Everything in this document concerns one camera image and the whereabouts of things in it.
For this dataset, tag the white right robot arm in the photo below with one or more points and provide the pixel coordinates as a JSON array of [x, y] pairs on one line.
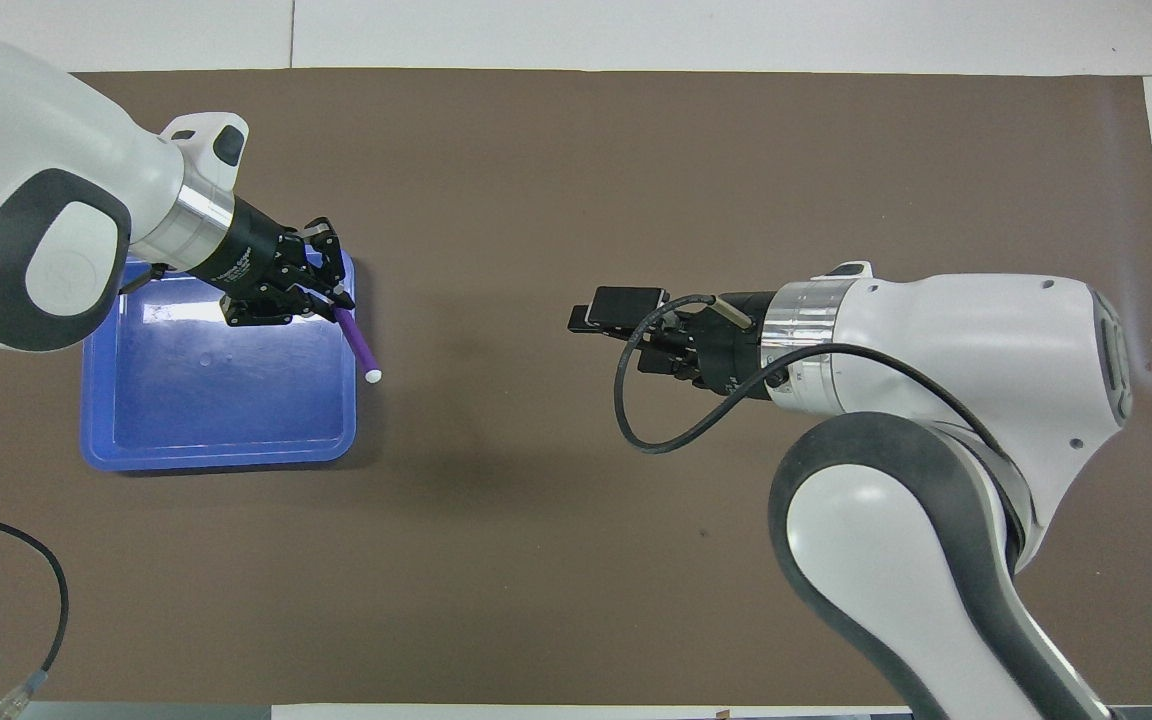
[[956, 340]]

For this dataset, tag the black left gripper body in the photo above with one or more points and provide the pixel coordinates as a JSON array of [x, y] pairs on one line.
[[241, 250]]

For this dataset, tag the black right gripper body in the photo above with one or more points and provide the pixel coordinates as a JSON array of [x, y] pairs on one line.
[[736, 345]]

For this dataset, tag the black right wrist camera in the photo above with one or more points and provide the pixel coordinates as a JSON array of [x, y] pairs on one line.
[[628, 305]]

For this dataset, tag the purple marker pen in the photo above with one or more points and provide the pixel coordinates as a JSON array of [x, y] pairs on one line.
[[360, 345]]

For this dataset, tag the brown table mat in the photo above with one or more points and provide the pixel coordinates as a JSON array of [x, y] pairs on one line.
[[636, 150]]

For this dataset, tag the blue plastic tray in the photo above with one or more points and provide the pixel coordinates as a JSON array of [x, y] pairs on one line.
[[216, 400]]

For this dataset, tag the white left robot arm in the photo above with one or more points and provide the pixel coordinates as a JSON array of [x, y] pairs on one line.
[[36, 150]]

